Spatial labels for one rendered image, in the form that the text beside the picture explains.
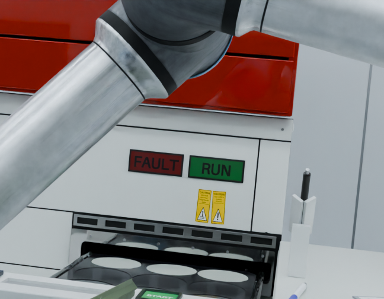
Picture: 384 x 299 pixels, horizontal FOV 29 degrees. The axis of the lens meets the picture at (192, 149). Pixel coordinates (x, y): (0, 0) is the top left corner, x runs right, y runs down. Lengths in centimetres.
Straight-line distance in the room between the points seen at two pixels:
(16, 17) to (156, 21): 93
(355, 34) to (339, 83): 237
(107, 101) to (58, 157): 8
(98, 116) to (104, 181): 83
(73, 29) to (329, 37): 97
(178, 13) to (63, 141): 19
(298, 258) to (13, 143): 59
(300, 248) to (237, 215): 37
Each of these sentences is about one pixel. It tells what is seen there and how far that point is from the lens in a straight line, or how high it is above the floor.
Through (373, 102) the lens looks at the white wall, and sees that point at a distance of 306.
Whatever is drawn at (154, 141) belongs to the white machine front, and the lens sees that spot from 159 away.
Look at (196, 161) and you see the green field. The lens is 157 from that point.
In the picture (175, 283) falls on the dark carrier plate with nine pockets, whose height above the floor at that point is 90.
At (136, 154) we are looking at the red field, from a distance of 159.
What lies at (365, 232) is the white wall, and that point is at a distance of 309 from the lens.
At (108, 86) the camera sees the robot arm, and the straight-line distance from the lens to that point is 79.
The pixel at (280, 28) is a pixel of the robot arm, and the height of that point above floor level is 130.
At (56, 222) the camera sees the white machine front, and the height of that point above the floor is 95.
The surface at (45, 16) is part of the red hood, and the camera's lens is 161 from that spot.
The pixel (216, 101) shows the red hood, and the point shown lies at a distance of 152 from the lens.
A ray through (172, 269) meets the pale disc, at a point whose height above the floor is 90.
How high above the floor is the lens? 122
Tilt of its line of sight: 3 degrees down
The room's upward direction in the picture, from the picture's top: 5 degrees clockwise
